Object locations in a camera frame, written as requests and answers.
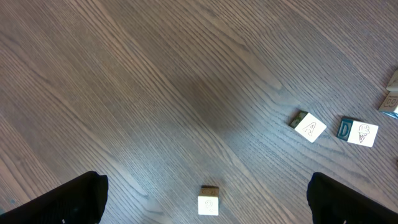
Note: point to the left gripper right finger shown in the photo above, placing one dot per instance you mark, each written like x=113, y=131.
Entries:
x=333, y=202

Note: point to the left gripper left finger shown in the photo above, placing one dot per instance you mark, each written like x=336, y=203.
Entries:
x=81, y=200

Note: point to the wooden block text top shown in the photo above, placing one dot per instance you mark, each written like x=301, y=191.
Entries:
x=356, y=132

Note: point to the wooden block pencil picture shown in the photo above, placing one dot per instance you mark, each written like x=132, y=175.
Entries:
x=389, y=105

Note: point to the wooden block red picture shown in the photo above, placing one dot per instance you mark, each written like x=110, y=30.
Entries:
x=208, y=201

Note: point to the green letter wooden block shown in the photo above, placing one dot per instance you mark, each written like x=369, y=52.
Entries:
x=393, y=83

